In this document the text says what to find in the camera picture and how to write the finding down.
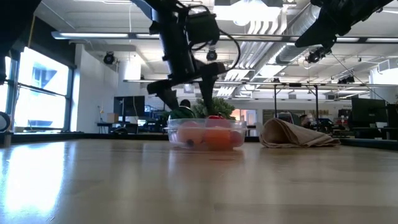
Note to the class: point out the small cardboard box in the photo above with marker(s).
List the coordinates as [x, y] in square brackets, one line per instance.
[112, 117]

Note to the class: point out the black long table edge rail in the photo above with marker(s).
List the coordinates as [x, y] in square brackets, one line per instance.
[77, 136]

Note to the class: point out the large glass window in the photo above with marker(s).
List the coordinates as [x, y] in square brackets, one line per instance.
[43, 87]

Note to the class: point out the black camera on rail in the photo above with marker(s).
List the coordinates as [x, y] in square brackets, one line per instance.
[346, 80]
[317, 55]

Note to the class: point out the folded beige cloth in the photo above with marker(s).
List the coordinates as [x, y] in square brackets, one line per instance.
[295, 133]

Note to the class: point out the black curved hoop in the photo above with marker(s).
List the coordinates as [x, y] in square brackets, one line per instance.
[9, 121]

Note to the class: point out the person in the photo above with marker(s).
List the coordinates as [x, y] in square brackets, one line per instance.
[185, 103]
[303, 119]

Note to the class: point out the round black ceiling spotlight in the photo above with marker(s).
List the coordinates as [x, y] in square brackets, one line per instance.
[109, 58]
[211, 55]

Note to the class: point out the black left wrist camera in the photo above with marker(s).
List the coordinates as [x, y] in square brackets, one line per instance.
[202, 28]

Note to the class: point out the orange tangerine toy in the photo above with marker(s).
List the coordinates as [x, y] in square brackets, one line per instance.
[217, 139]

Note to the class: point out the black computer monitor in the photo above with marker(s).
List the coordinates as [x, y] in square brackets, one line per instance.
[369, 109]
[393, 115]
[129, 105]

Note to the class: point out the potted green succulent plant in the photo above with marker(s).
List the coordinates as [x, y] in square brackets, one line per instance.
[225, 109]

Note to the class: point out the black metal stand frame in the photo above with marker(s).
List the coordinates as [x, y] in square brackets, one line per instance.
[275, 99]

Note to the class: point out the small background potted plant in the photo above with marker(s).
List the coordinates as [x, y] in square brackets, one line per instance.
[164, 115]

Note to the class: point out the smooth orange-pink peach toy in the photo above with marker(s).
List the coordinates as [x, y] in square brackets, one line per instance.
[189, 134]

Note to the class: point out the overhead beam with light strips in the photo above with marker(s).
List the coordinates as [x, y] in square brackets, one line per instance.
[362, 40]

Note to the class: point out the small striped watermelon toy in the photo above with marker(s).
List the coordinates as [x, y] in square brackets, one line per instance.
[182, 113]

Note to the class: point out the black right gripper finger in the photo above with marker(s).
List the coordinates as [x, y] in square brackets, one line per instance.
[320, 34]

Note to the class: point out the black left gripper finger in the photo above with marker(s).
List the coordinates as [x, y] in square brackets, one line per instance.
[209, 93]
[169, 98]

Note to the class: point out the clear plastic tupperware container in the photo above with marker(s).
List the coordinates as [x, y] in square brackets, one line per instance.
[239, 124]

